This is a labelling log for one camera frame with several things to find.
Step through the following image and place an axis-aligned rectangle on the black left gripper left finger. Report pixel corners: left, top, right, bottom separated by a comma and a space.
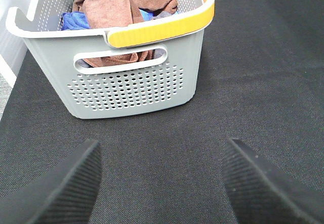
1, 140, 102, 223

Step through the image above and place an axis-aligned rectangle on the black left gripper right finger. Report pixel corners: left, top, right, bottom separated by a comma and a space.
222, 138, 323, 223

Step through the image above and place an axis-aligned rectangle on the brown towel with white tag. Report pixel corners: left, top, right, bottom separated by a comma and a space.
72, 0, 144, 29

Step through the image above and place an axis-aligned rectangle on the grey towel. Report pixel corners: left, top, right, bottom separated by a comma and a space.
75, 11, 173, 68

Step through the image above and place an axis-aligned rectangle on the blue towel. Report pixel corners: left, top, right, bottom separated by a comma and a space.
61, 9, 154, 31

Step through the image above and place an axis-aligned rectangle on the black table cloth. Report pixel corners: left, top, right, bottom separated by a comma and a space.
1, 0, 323, 223

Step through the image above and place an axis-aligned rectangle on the grey basket with yellow rim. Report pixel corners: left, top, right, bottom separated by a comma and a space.
6, 0, 215, 119

